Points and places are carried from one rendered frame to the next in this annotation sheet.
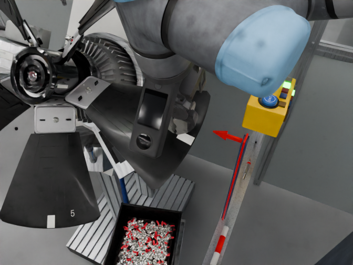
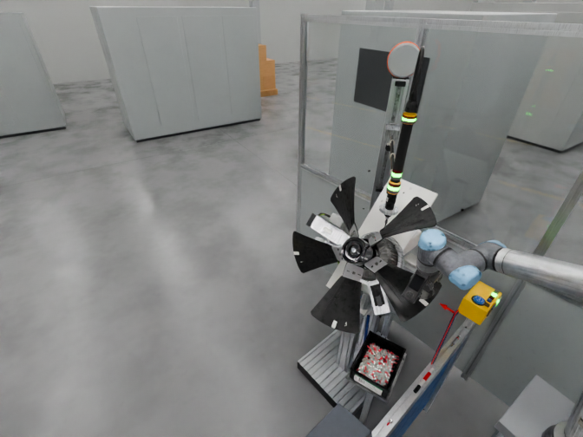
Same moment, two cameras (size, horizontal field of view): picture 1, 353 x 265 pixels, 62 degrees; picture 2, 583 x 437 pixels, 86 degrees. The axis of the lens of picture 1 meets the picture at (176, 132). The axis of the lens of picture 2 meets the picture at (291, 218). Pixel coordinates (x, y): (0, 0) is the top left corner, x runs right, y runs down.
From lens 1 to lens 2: 0.76 m
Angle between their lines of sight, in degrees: 23
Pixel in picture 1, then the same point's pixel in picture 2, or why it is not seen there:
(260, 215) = (461, 406)
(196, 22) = (445, 263)
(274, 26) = (468, 270)
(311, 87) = (523, 304)
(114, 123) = (388, 283)
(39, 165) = (339, 292)
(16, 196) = (323, 304)
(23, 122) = (283, 263)
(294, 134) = (506, 340)
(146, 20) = (429, 256)
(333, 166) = not seen: hidden behind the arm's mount
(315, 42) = not seen: hidden behind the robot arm
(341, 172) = not seen: hidden behind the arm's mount
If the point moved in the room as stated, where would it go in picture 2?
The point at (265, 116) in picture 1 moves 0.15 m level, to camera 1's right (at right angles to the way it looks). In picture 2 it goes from (474, 309) to (515, 321)
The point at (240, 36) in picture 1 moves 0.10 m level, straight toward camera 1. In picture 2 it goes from (458, 270) to (448, 291)
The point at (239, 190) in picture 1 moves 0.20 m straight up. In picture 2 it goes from (447, 352) to (461, 322)
